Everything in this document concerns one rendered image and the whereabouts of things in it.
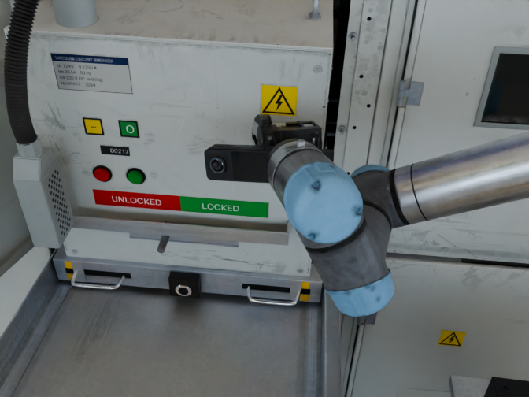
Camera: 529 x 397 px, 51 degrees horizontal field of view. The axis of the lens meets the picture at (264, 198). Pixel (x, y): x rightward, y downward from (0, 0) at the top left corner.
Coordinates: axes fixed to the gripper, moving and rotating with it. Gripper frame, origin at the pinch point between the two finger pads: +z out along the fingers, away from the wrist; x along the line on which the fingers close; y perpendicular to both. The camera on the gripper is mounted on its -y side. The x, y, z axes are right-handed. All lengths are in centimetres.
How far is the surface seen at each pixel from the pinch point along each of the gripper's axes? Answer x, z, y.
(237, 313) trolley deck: -38.6, 9.9, -2.8
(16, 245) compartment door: -30, 33, -48
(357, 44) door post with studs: 11.7, 17.4, 22.6
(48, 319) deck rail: -37, 13, -39
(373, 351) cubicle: -69, 33, 36
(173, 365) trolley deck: -41.4, -0.4, -15.7
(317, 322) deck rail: -39.5, 5.1, 12.4
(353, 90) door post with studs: 2.9, 19.4, 22.7
